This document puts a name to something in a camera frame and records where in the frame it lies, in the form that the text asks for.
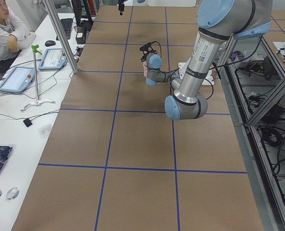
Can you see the far teach pendant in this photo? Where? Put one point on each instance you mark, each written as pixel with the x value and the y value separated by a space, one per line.
pixel 53 60

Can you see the aluminium frame rack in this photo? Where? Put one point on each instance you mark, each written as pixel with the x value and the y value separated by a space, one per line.
pixel 252 72

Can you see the seated person in white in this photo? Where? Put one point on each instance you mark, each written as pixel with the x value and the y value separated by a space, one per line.
pixel 14 37

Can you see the black computer mouse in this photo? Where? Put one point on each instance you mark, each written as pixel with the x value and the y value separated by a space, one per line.
pixel 49 43

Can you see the small black puck device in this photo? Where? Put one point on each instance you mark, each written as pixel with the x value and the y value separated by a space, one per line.
pixel 27 122

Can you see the teach pendant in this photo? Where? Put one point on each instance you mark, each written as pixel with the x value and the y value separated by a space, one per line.
pixel 53 60
pixel 18 79

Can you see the near teach pendant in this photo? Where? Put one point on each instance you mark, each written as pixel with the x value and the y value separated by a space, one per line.
pixel 18 79

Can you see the black computer monitor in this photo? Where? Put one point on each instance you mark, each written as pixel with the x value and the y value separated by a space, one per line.
pixel 84 10

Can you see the metal stand with green clip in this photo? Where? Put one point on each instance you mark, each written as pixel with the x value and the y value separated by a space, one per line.
pixel 38 101

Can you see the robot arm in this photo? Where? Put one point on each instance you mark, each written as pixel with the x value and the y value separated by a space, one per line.
pixel 121 4
pixel 218 20

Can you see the black keyboard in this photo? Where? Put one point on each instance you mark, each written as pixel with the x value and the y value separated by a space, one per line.
pixel 67 24

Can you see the aluminium frame post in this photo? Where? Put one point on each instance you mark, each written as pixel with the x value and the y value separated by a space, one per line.
pixel 55 20

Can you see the black box with label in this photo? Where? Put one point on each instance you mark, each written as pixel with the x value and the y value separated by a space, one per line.
pixel 81 34

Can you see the pink mesh pen holder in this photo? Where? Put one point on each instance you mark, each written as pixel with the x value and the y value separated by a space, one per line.
pixel 145 69

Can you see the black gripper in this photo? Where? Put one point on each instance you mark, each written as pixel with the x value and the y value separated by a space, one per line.
pixel 144 63

